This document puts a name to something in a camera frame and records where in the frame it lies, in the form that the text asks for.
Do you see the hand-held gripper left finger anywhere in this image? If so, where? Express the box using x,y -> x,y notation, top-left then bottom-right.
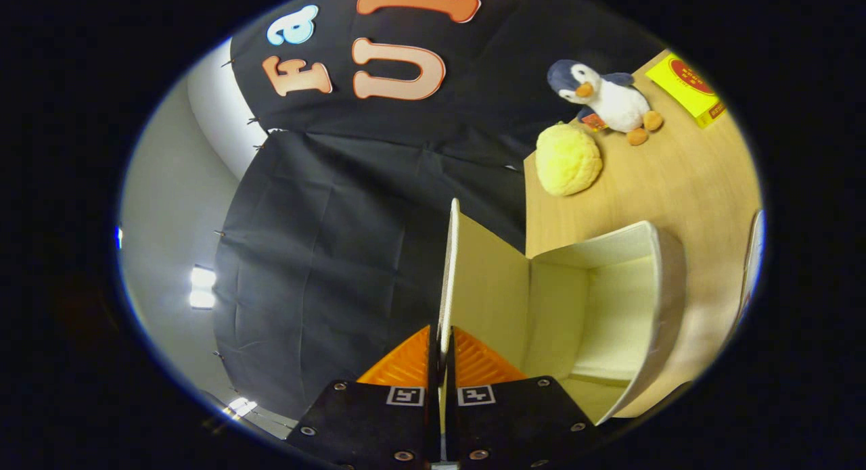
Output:
288,325 -> 441,470

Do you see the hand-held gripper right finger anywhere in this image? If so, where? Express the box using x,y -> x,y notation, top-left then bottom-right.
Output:
444,327 -> 603,470

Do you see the cream fabric storage box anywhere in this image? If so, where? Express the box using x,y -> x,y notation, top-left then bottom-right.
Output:
436,198 -> 687,427

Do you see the yellow fluffy plush ball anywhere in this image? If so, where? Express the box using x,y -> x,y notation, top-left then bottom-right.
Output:
536,122 -> 603,197

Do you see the penguin plush toy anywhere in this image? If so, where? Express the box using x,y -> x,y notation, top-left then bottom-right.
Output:
547,59 -> 664,146

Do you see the yellow book with red circle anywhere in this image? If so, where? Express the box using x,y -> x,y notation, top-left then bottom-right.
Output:
645,54 -> 728,129

